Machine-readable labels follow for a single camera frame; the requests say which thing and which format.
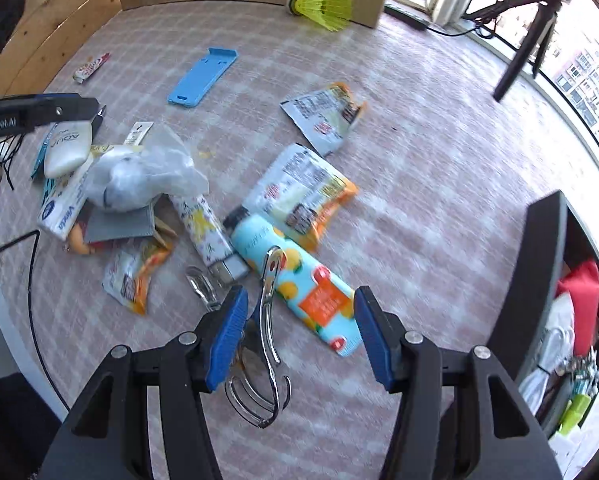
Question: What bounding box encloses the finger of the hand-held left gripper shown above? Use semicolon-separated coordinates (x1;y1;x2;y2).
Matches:
32;92;100;126

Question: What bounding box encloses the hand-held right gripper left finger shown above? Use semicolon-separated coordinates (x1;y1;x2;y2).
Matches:
36;285;249;480

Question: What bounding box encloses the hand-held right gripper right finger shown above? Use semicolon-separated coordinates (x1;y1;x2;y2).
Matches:
353;286;563;480

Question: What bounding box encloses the metal squeezer tool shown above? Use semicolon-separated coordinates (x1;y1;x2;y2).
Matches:
226;245;293;430

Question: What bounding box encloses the black storage box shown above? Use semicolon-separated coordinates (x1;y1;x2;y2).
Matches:
487;190;599;442

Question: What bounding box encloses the pink plaid desktop cloth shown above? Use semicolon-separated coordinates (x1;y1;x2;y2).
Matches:
0;2;599;480

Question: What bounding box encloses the white cream tube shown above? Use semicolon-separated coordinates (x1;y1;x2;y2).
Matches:
44;120;94;180

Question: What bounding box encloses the red white candy stick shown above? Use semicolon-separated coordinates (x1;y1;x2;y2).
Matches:
72;52;112;84

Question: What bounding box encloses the blue wipes packet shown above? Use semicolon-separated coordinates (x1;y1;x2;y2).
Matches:
31;125;63;207

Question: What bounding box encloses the small metal clip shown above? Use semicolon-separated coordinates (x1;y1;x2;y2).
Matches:
185;266;223;312

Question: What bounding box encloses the fruit print blue tube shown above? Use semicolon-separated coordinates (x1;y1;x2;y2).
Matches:
224;207;368;358

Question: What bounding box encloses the white plush in plastic bag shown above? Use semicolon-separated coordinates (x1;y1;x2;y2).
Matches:
82;124;210;212

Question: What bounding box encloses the dotted white tissue pack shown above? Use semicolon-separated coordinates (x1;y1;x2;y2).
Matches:
37;160;96;239

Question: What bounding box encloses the patterned white bottle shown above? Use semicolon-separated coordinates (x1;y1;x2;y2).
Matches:
171;194;250;289

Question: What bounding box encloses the coffee creamer sachet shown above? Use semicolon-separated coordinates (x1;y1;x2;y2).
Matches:
242;143;359;254
102;239;173;316
280;82;368;157

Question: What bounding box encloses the grey logo card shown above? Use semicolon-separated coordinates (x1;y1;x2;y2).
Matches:
86;204;156;242

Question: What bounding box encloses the blue phone stand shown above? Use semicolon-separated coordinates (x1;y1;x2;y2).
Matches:
168;48;239;109

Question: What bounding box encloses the red soft item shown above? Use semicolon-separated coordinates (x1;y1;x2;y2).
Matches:
556;260;599;357

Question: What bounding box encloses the green cosmetic tube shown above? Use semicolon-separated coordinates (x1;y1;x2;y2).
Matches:
558;394;593;434

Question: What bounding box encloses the metal spring clip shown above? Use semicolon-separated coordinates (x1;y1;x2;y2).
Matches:
567;347;599;384

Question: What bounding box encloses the person's dark clothing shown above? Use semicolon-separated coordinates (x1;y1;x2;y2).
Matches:
0;374;63;480

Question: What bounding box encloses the yellow plastic shuttlecock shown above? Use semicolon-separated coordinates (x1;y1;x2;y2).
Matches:
285;0;353;34

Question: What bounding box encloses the black tripod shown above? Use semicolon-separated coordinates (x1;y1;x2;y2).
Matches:
467;0;576;103

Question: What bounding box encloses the thin black cable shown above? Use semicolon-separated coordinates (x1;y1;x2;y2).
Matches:
0;230;71;412

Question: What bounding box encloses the black power cable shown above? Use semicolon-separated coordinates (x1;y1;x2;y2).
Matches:
428;0;511;39

